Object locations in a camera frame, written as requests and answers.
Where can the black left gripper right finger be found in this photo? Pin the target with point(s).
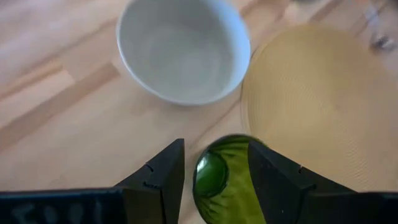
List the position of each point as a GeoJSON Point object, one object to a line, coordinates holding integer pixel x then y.
{"type": "Point", "coordinates": [286, 193]}

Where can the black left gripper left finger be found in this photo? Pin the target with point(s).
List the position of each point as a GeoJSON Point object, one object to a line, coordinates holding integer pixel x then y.
{"type": "Point", "coordinates": [149, 199]}

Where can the round woven beige placemat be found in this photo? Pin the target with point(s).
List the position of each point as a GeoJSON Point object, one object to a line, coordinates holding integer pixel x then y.
{"type": "Point", "coordinates": [317, 99]}

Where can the white ceramic bowl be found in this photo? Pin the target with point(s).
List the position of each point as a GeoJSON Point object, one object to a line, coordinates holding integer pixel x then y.
{"type": "Point", "coordinates": [183, 56]}

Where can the green faceted glass cup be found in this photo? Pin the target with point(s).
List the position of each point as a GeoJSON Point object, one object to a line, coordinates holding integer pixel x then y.
{"type": "Point", "coordinates": [228, 199]}

